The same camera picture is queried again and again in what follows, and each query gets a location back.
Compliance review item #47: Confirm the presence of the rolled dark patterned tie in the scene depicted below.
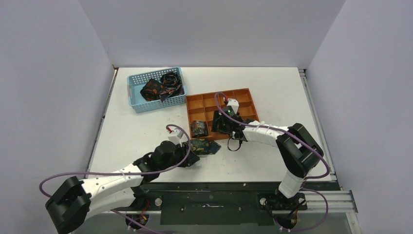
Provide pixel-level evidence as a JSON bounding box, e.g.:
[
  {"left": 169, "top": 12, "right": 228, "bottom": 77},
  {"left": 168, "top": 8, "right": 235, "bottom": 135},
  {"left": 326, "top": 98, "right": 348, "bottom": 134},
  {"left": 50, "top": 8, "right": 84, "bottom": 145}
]
[{"left": 190, "top": 120, "right": 208, "bottom": 138}]

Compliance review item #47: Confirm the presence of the blue yellow floral tie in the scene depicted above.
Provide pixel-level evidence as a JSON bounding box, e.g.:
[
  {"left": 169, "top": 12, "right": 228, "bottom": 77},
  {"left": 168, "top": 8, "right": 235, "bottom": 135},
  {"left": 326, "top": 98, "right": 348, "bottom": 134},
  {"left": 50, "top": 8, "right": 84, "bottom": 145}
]
[{"left": 191, "top": 139, "right": 221, "bottom": 156}]

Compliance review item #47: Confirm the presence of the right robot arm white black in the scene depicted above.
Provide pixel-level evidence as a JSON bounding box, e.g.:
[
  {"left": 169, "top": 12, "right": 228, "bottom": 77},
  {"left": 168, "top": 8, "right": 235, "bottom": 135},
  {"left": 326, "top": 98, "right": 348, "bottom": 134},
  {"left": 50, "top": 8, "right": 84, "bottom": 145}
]
[{"left": 211, "top": 106, "right": 324, "bottom": 209}]

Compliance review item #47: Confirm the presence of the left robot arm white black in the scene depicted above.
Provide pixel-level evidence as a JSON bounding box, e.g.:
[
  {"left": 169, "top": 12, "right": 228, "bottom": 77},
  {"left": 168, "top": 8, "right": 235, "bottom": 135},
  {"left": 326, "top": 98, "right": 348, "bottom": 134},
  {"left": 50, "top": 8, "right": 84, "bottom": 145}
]
[{"left": 45, "top": 140, "right": 200, "bottom": 234}]

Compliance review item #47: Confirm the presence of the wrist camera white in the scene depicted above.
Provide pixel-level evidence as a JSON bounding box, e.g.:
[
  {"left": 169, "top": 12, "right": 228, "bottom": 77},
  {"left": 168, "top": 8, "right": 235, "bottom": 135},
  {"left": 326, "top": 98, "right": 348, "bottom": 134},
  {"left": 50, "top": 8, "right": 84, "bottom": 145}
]
[
  {"left": 166, "top": 127, "right": 184, "bottom": 146},
  {"left": 225, "top": 98, "right": 239, "bottom": 114}
]

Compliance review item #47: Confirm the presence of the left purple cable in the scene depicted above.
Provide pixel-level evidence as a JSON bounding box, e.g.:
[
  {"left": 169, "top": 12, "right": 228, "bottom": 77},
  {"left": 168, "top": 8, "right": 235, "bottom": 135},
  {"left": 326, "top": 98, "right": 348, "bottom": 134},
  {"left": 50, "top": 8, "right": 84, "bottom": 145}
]
[{"left": 39, "top": 124, "right": 192, "bottom": 234}]

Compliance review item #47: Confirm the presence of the purple cable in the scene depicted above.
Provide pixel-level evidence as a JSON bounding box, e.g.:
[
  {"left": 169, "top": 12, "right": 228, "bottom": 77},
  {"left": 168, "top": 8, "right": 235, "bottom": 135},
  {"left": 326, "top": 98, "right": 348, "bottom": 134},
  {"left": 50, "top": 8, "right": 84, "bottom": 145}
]
[
  {"left": 214, "top": 92, "right": 331, "bottom": 232},
  {"left": 39, "top": 124, "right": 192, "bottom": 234}
]

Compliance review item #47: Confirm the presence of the blue plastic basket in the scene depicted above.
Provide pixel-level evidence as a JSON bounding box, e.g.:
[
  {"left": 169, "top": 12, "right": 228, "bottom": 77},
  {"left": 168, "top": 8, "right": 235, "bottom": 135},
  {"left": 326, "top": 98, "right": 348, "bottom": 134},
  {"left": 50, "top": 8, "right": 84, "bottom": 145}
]
[{"left": 127, "top": 67, "right": 187, "bottom": 114}]

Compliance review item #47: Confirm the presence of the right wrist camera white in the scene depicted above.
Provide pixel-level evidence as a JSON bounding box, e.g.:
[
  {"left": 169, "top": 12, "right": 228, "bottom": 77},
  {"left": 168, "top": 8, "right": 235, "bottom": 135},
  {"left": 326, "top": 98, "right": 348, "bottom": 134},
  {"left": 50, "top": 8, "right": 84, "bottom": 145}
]
[{"left": 225, "top": 98, "right": 239, "bottom": 114}]

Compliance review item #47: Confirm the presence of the orange wooden compartment tray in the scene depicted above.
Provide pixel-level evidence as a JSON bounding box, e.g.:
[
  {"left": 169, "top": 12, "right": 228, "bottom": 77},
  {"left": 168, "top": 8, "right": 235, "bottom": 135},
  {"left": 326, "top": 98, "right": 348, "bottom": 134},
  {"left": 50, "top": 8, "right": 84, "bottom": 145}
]
[{"left": 185, "top": 88, "right": 261, "bottom": 141}]

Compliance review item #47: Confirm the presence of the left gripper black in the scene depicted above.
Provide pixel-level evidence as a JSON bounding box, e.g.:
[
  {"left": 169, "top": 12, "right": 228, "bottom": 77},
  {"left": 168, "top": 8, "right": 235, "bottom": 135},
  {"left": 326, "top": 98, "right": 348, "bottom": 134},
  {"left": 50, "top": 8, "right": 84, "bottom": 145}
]
[{"left": 160, "top": 142, "right": 199, "bottom": 171}]

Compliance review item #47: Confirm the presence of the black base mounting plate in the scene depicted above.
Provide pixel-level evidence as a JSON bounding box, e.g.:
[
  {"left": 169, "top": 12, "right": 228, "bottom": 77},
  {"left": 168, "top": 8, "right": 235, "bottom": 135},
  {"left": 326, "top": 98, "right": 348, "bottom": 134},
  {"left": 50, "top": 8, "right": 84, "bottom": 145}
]
[{"left": 80, "top": 181, "right": 323, "bottom": 227}]

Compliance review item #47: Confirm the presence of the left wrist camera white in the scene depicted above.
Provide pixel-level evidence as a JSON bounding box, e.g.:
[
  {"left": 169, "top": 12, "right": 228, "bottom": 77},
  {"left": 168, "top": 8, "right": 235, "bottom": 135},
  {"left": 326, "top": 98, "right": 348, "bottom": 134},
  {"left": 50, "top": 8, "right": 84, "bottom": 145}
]
[{"left": 166, "top": 127, "right": 184, "bottom": 146}]

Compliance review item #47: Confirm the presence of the dark patterned tie in basket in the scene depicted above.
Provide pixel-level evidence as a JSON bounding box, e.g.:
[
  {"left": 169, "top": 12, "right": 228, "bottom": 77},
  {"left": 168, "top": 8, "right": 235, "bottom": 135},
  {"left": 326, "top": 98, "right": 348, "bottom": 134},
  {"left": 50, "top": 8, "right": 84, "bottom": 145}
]
[{"left": 160, "top": 72, "right": 184, "bottom": 99}]

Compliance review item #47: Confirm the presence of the black orange patterned tie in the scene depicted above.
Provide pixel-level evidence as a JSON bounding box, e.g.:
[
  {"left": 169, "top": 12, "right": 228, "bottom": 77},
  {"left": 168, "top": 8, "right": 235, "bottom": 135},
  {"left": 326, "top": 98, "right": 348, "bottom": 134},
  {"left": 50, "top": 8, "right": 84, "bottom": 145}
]
[{"left": 140, "top": 78, "right": 169, "bottom": 101}]

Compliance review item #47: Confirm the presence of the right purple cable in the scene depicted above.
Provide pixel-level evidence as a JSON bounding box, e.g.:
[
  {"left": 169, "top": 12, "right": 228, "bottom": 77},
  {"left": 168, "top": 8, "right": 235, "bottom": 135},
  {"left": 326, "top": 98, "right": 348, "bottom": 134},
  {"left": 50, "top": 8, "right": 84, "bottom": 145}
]
[{"left": 214, "top": 92, "right": 331, "bottom": 232}]

